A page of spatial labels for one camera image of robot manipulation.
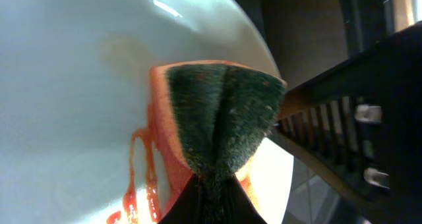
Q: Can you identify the light blue plate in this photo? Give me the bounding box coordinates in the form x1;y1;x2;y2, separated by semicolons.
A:
1;0;278;223

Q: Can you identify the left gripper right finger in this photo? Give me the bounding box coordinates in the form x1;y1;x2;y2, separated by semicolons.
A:
224;176;266;224

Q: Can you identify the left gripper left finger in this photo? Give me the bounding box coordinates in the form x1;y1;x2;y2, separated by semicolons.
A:
158;175;202;224

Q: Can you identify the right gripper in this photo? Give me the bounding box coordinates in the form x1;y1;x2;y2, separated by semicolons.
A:
273;24;421;223

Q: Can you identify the green and orange sponge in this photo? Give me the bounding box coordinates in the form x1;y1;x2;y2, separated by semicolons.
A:
150;60;286;223

